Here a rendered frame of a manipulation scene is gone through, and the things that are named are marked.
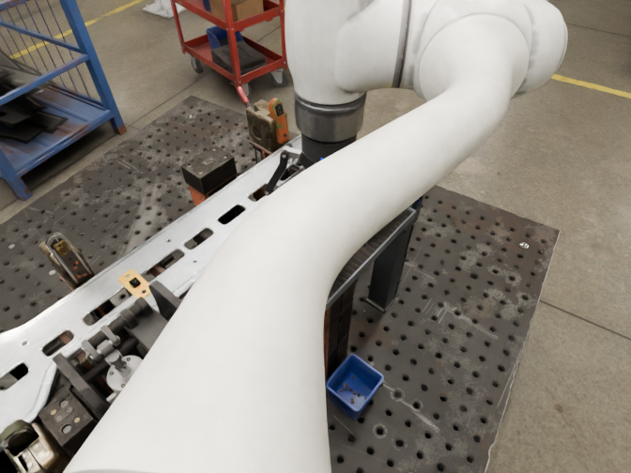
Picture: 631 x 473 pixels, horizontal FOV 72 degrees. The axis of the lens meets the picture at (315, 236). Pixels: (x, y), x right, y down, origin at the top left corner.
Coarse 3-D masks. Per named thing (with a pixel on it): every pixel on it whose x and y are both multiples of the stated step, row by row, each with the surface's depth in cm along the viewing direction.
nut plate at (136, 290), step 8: (128, 272) 93; (136, 272) 93; (120, 280) 92; (128, 280) 92; (136, 280) 91; (144, 280) 92; (128, 288) 90; (136, 288) 90; (144, 288) 90; (136, 296) 89; (144, 296) 89
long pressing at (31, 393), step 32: (224, 192) 110; (192, 224) 103; (224, 224) 103; (128, 256) 96; (160, 256) 96; (192, 256) 96; (96, 288) 91; (32, 320) 86; (64, 320) 86; (0, 352) 81; (32, 352) 81; (64, 352) 81; (32, 384) 77; (0, 416) 74; (32, 416) 73; (0, 448) 70
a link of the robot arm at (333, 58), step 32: (288, 0) 44; (320, 0) 41; (352, 0) 41; (384, 0) 43; (288, 32) 46; (320, 32) 43; (352, 32) 43; (384, 32) 43; (288, 64) 49; (320, 64) 46; (352, 64) 45; (384, 64) 45; (320, 96) 49; (352, 96) 50
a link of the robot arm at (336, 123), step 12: (300, 108) 52; (312, 108) 51; (324, 108) 50; (336, 108) 50; (348, 108) 51; (360, 108) 52; (300, 120) 54; (312, 120) 52; (324, 120) 52; (336, 120) 52; (348, 120) 52; (360, 120) 54; (312, 132) 54; (324, 132) 53; (336, 132) 53; (348, 132) 54
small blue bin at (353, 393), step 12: (348, 360) 104; (360, 360) 103; (336, 372) 101; (348, 372) 108; (360, 372) 106; (372, 372) 102; (336, 384) 105; (348, 384) 108; (360, 384) 108; (372, 384) 105; (336, 396) 97; (348, 396) 106; (360, 396) 106; (372, 396) 102; (348, 408) 98; (360, 408) 95
